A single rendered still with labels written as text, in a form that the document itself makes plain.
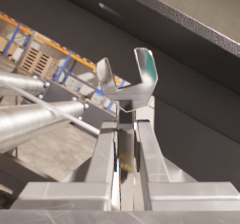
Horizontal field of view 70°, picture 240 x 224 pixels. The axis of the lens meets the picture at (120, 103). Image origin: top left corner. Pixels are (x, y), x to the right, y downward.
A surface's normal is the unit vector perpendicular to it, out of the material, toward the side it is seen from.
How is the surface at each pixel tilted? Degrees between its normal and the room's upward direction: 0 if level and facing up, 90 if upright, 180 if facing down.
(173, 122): 90
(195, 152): 90
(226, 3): 90
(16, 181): 90
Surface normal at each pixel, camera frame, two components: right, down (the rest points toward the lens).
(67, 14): -0.03, 0.04
